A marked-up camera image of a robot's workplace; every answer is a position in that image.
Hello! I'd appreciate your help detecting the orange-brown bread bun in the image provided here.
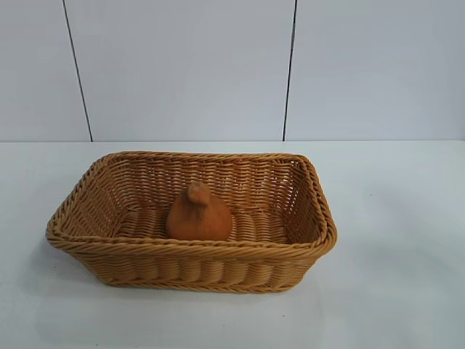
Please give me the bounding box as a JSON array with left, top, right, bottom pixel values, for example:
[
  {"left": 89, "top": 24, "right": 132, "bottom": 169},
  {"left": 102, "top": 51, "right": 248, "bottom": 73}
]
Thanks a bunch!
[{"left": 166, "top": 182, "right": 233, "bottom": 241}]

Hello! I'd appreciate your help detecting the woven wicker basket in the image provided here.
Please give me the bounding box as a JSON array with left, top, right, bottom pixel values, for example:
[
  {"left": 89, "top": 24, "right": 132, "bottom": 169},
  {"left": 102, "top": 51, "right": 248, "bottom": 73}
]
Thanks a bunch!
[{"left": 45, "top": 151, "right": 339, "bottom": 294}]

